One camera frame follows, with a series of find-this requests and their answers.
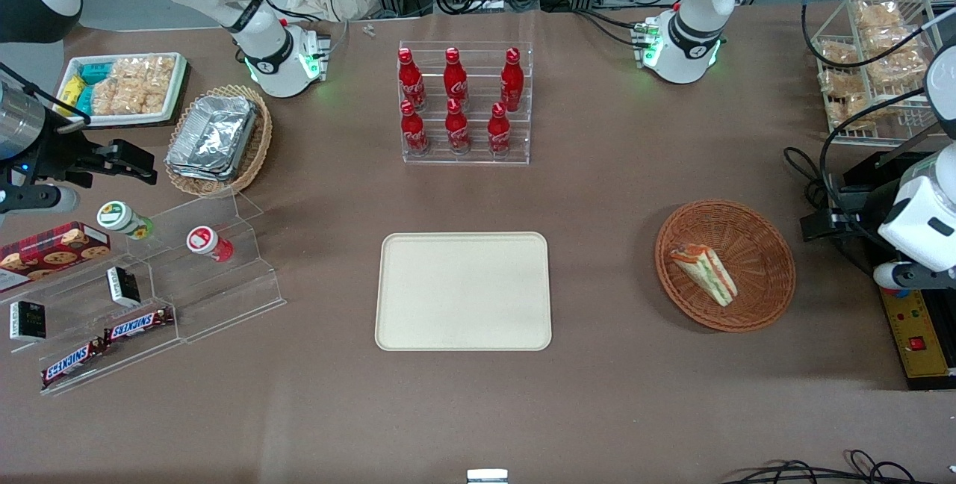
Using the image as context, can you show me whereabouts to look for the small black white box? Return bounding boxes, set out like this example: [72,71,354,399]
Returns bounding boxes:
[9,301,47,342]
[106,266,142,308]

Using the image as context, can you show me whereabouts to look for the yellow emergency stop control box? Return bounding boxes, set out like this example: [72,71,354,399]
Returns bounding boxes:
[878,286,955,381]

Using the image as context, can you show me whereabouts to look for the clear acrylic bottle rack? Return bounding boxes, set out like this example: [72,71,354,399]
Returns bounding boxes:
[398,40,535,166]

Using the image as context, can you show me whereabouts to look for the bagged rice crackers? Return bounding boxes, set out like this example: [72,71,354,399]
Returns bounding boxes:
[816,0,928,131]

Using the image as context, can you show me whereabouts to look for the white wire rack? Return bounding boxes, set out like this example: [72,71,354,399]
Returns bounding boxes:
[810,0,947,147]

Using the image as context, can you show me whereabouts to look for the stacked aluminium foil containers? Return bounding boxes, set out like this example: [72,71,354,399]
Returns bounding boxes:
[165,95,259,183]

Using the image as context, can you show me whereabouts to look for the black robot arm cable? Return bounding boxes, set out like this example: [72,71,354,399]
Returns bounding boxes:
[781,87,931,210]

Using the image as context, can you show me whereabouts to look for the clear acrylic step display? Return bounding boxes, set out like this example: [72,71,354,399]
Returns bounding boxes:
[0,189,287,397]

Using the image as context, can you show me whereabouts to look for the triangular sandwich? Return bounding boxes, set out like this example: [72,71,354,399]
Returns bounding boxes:
[668,243,739,308]

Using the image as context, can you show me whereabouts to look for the yellow snack pack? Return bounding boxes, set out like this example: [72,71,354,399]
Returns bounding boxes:
[56,74,87,108]

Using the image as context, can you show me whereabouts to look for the rice cracker snack packs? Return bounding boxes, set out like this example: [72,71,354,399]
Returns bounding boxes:
[90,55,177,117]

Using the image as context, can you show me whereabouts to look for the teal snack pack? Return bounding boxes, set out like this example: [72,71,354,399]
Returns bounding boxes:
[75,61,114,116]

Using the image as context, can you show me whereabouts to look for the cream rectangular tray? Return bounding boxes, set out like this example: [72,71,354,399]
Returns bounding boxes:
[375,232,553,352]

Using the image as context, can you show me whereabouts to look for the round brown wicker basket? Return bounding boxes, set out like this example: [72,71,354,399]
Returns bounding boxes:
[655,199,797,333]

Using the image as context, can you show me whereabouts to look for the green lid drink bottle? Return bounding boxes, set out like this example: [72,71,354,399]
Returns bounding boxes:
[96,200,155,241]

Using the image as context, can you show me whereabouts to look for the red cola bottle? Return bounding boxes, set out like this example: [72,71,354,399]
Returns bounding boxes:
[444,47,469,108]
[500,47,525,113]
[398,48,427,111]
[487,102,513,158]
[400,100,431,157]
[445,99,471,155]

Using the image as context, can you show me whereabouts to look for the white rectangular snack tray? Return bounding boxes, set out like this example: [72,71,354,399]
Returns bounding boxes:
[54,52,189,128]

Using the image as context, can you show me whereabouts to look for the snickers chocolate bar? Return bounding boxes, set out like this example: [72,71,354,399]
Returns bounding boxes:
[102,307,176,344]
[40,338,108,390]

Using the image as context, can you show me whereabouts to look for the black cables bundle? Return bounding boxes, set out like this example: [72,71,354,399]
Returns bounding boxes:
[719,450,921,484]

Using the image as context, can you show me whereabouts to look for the oval light wicker basket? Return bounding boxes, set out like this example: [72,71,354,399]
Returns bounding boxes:
[164,84,273,198]

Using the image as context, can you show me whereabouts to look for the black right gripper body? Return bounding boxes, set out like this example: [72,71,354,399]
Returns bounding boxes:
[0,112,114,214]

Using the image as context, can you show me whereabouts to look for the red lid drink bottle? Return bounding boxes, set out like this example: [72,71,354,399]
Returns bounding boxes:
[186,226,235,263]

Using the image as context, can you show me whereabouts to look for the red chocolate cookie box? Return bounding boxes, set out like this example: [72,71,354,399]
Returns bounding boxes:
[0,222,112,293]

